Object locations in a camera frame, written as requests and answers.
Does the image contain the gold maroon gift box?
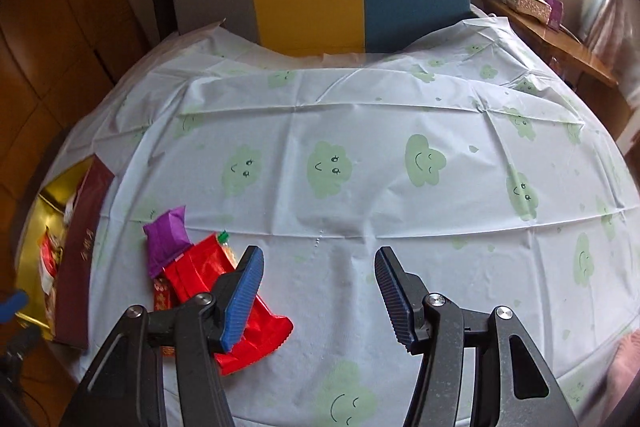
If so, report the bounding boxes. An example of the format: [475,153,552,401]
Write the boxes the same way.
[15,154,117,350]

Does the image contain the wooden bedside table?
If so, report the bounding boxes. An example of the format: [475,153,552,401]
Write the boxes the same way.
[482,0,633,142]

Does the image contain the cloud printed bed sheet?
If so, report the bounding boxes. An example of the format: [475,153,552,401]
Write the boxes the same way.
[47,14,640,427]

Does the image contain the red gold printed snack packet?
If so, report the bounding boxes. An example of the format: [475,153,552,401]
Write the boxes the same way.
[154,276,177,313]

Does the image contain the pink curtain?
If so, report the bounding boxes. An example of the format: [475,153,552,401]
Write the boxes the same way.
[582,0,640,75]

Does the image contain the red white snack packet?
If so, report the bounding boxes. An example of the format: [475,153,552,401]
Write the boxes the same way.
[37,194,81,325]

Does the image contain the purple snack packet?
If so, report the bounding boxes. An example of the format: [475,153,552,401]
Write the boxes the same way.
[142,205,193,279]

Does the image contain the plain red snack packet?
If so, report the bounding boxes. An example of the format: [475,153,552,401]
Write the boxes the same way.
[164,237,294,376]

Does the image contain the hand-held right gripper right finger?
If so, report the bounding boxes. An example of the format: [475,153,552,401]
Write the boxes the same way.
[374,246,581,427]

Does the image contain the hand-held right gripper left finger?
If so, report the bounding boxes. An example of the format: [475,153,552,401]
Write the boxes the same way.
[60,245,266,427]

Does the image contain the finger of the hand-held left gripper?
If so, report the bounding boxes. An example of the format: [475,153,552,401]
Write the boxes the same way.
[0,289,29,323]

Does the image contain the orange snack packet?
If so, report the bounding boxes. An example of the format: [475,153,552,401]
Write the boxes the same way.
[216,230,240,268]

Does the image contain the small purple box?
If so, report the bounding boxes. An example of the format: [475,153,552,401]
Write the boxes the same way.
[545,0,565,30]

